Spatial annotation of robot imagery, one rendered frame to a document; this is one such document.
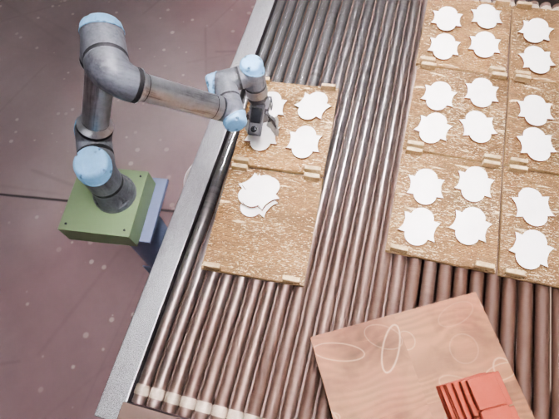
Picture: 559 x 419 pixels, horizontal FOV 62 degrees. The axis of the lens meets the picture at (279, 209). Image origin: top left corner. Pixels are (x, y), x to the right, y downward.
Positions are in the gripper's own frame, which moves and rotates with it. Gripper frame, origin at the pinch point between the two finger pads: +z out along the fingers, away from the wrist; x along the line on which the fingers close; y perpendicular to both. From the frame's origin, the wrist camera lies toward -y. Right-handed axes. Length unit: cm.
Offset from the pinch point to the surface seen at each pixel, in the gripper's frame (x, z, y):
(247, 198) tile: -1.1, -1.6, -29.0
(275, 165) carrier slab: -7.5, 1.4, -12.0
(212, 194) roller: 13.3, 3.2, -27.0
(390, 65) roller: -45, 3, 44
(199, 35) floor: 89, 91, 147
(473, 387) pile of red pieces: -72, -22, -82
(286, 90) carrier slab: -4.9, 0.7, 23.6
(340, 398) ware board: -42, -7, -88
